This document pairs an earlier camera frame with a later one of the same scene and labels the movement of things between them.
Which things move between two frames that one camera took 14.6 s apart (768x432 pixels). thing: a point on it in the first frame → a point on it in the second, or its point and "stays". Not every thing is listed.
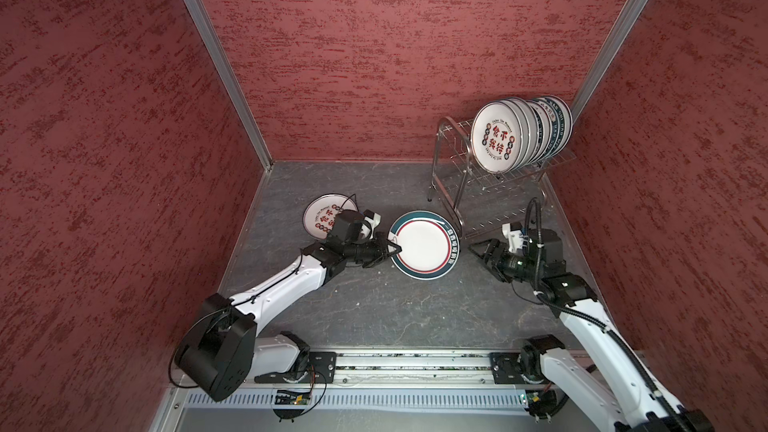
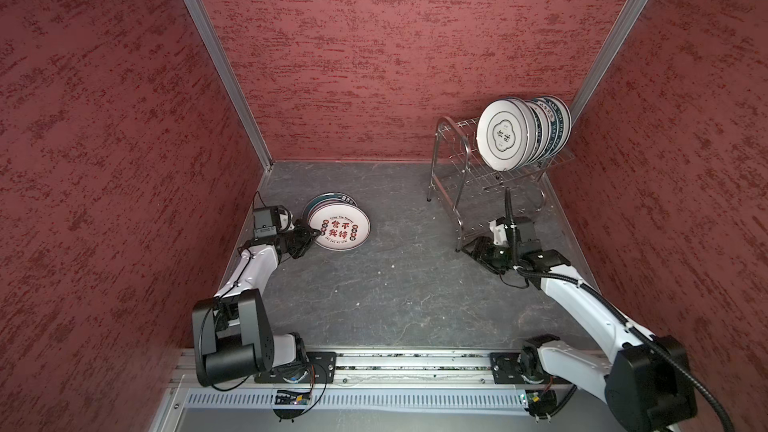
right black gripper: [496, 260] stays
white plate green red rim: [430, 243] → [331, 197]
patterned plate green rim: [553, 117] stays
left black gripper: [382, 243] → [309, 234]
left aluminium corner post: [223, 54] stays
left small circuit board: [293, 397] stays
